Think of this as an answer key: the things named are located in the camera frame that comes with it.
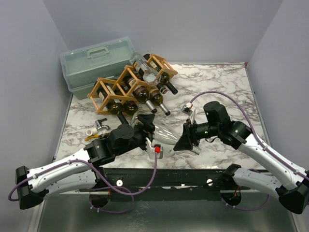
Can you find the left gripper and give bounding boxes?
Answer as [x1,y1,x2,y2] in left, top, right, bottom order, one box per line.
[115,115,155,157]

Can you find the clear glass bottle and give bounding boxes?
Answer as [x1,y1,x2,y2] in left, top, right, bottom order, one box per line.
[130,112,201,156]

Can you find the green wine bottle silver neck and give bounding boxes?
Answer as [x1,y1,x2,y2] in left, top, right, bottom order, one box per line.
[149,88,170,116]

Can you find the green wine bottle black neck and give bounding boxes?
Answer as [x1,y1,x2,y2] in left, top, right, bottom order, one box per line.
[133,86,157,114]

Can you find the clear square liquor bottle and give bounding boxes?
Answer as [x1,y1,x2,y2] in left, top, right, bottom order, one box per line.
[130,53,167,94]

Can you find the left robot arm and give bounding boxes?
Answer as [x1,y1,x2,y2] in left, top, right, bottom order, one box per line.
[13,114,155,210]

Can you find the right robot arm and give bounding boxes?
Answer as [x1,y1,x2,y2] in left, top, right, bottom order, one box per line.
[174,101,309,214]

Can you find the wine bottle in rack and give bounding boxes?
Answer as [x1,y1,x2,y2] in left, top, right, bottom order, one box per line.
[125,76,136,88]

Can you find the wooden wine rack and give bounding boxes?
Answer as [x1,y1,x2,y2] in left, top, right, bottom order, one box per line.
[87,53,178,116]

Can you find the white plastic pipe fitting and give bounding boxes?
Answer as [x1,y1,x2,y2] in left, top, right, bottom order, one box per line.
[86,128,98,137]

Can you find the green plastic toolbox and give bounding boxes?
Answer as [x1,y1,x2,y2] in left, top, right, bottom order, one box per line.
[60,37,136,100]

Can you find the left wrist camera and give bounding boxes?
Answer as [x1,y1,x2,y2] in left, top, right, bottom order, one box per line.
[146,138,164,160]

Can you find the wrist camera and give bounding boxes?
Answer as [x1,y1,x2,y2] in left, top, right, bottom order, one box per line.
[182,102,196,124]
[146,138,164,160]

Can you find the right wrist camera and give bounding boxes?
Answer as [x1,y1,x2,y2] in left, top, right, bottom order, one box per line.
[182,102,196,124]

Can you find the yellow handled pliers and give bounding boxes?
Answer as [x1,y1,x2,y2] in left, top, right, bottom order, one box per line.
[84,134,104,142]

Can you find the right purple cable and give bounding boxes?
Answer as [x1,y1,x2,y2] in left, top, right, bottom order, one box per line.
[189,90,309,211]

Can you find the purple cable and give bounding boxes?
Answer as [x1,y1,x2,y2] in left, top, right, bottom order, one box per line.
[189,90,309,211]
[8,147,159,214]

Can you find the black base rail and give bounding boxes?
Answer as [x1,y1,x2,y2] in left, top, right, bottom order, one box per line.
[90,168,238,203]

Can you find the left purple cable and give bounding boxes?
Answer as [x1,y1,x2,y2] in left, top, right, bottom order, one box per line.
[8,147,159,214]

